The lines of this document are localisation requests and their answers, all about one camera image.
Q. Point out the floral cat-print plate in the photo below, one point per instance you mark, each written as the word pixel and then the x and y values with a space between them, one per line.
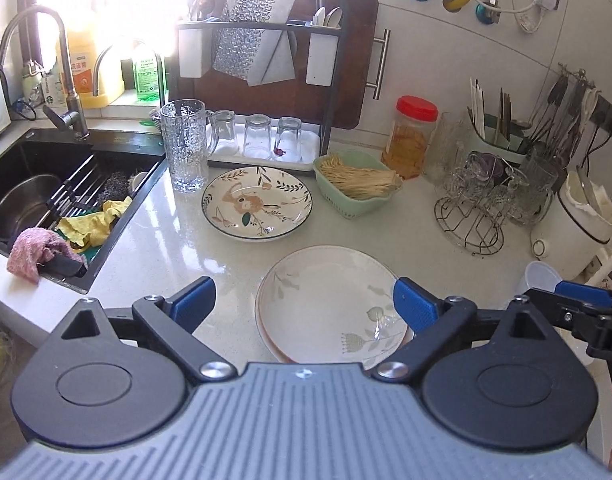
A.
pixel 256 205

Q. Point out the row of hanging utensils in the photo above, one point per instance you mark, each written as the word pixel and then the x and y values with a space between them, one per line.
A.
pixel 561 110

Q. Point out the black metal dish rack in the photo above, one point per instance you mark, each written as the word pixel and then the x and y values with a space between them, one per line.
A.
pixel 333 85

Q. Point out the tall clear glass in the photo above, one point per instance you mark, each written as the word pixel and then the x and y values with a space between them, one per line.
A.
pixel 448 150

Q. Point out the green detergent bottle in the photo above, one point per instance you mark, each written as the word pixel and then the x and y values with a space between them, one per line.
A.
pixel 148 75

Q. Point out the steel wool scrubber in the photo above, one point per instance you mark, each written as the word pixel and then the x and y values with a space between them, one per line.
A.
pixel 116 186

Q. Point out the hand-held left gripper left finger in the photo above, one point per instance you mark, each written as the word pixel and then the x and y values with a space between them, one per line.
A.
pixel 193 306

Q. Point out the yellow oil bottle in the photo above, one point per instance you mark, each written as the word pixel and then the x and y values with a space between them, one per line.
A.
pixel 88 65

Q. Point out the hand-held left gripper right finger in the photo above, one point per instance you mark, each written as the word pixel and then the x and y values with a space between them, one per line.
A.
pixel 416 306

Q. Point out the steel bowl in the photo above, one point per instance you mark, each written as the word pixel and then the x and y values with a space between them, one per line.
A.
pixel 23 205

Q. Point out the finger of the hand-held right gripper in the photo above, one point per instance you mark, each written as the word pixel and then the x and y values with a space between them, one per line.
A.
pixel 583 291

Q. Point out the small steel faucet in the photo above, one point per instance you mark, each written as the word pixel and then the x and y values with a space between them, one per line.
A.
pixel 98 72

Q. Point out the silver foil sheet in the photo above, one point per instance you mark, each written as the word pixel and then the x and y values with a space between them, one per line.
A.
pixel 251 30

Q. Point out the dry noodles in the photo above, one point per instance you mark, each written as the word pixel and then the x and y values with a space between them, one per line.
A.
pixel 358 177

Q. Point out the black wall outlet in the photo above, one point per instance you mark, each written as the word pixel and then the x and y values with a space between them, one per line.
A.
pixel 608 117

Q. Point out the tall steel kitchen faucet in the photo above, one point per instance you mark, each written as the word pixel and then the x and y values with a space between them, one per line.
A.
pixel 70 105

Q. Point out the pink cloth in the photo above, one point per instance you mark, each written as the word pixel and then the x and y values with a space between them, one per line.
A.
pixel 28 252

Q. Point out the cluster of glass cups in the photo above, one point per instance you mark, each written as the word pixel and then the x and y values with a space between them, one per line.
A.
pixel 491 187

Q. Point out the textured glass pitcher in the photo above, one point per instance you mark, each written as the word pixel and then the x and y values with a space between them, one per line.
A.
pixel 185 150

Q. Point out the yellow cloth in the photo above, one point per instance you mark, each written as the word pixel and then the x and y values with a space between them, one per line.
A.
pixel 93 222

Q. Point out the white electric pot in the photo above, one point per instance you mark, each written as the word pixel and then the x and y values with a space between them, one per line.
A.
pixel 566 230

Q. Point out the white drip tray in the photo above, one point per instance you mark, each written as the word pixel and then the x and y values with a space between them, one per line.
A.
pixel 311 152

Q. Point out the green plastic basket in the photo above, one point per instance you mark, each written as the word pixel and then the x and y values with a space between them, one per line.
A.
pixel 358 206

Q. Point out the green chopstick holder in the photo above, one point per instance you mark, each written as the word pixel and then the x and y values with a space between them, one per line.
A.
pixel 508 152

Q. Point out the bundle of chopsticks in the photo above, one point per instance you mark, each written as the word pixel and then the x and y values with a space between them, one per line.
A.
pixel 481 110

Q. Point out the brown wooden cutting board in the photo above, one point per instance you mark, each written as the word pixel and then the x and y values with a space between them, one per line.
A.
pixel 356 60

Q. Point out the white utensil holder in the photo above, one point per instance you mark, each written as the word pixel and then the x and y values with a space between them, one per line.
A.
pixel 195 55
pixel 323 62

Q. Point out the green sponge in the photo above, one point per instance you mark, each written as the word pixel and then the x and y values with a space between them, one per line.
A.
pixel 91 255

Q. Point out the white leaf-print plate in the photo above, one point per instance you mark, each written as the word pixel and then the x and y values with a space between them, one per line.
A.
pixel 331 300
pixel 272 346

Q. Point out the sink drain rack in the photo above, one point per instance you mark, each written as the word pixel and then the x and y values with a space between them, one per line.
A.
pixel 80 180

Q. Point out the red-lidded plastic jar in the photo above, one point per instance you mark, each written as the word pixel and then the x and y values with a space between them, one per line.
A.
pixel 408 145

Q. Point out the steel spoon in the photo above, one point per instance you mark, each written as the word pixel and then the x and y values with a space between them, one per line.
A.
pixel 335 16
pixel 320 16

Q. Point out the black kitchen sink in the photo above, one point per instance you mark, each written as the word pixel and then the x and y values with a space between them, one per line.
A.
pixel 15 160

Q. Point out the textured glass mug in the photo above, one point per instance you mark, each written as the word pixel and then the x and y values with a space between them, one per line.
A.
pixel 538 190

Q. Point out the clear drinking glass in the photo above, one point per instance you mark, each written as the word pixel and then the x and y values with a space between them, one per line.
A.
pixel 224 132
pixel 288 139
pixel 257 136

